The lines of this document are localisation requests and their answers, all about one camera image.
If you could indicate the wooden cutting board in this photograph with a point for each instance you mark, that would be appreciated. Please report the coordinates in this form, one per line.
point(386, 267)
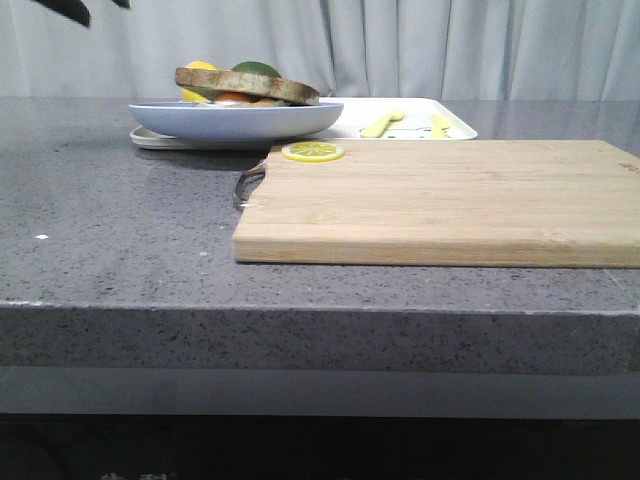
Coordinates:
point(496, 203)

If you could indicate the left yellow lemon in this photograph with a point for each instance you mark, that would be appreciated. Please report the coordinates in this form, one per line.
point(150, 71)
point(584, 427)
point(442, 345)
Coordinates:
point(187, 93)

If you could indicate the white tray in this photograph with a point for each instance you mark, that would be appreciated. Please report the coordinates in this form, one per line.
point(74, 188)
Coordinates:
point(357, 114)

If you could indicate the bread slice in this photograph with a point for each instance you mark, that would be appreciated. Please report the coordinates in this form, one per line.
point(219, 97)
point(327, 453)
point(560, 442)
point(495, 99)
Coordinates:
point(212, 83)
point(268, 103)

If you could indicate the green lime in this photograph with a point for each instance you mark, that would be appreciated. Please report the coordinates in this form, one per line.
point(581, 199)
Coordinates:
point(257, 68)

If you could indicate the light blue plate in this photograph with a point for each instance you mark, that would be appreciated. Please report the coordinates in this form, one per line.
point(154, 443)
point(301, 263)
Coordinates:
point(230, 124)

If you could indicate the yellow plastic fork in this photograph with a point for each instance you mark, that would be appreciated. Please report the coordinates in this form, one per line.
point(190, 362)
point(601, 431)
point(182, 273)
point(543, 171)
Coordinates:
point(440, 126)

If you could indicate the lemon slice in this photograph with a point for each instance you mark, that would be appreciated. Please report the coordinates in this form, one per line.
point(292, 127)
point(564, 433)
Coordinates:
point(312, 151)

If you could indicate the fried egg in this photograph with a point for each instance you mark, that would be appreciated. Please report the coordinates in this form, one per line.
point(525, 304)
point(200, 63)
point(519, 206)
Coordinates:
point(226, 100)

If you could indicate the metal cutting board handle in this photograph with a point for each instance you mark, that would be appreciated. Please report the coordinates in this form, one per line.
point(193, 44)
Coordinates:
point(247, 183)

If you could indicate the grey curtain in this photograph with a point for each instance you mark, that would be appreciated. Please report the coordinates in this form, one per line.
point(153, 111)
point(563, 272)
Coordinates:
point(450, 50)

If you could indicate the yellow plastic spoon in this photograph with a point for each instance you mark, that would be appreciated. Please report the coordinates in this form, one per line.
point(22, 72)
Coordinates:
point(380, 125)

